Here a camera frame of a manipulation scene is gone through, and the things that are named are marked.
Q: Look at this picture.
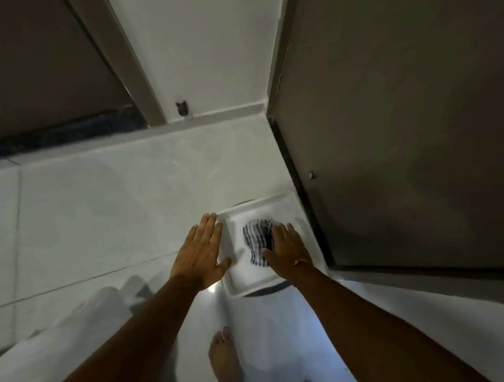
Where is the white square tray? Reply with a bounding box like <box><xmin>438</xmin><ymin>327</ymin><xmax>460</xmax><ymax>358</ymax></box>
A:
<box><xmin>214</xmin><ymin>192</ymin><xmax>330</xmax><ymax>298</ymax></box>

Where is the brown door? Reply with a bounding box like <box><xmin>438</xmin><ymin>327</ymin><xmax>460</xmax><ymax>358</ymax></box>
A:
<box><xmin>267</xmin><ymin>0</ymin><xmax>504</xmax><ymax>273</ymax></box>
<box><xmin>0</xmin><ymin>0</ymin><xmax>135</xmax><ymax>139</ymax></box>

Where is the grey door frame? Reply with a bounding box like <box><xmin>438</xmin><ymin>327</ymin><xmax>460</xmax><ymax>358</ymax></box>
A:
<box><xmin>65</xmin><ymin>0</ymin><xmax>171</xmax><ymax>127</ymax></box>

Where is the person's right hand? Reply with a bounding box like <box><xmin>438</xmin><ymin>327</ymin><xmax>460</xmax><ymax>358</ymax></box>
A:
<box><xmin>261</xmin><ymin>222</ymin><xmax>316</xmax><ymax>281</ymax></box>

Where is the person's left hand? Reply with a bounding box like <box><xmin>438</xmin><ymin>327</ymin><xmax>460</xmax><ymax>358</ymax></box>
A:
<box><xmin>169</xmin><ymin>213</ymin><xmax>232</xmax><ymax>292</ymax></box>

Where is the person's left forearm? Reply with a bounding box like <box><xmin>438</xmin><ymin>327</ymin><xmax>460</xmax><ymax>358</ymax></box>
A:
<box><xmin>65</xmin><ymin>275</ymin><xmax>206</xmax><ymax>382</ymax></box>

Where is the white garment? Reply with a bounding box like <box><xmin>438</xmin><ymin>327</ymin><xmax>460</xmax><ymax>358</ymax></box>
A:
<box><xmin>0</xmin><ymin>275</ymin><xmax>159</xmax><ymax>382</ymax></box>

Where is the person's right forearm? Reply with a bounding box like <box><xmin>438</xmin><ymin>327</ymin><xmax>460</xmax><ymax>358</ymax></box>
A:
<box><xmin>283</xmin><ymin>264</ymin><xmax>492</xmax><ymax>382</ymax></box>

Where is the striped black white cloth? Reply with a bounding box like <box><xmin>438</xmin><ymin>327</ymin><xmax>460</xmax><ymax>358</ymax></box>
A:
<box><xmin>242</xmin><ymin>219</ymin><xmax>277</xmax><ymax>268</ymax></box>

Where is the person's bare foot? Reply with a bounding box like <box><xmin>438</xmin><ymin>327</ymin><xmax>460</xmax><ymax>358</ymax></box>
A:
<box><xmin>208</xmin><ymin>326</ymin><xmax>245</xmax><ymax>382</ymax></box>

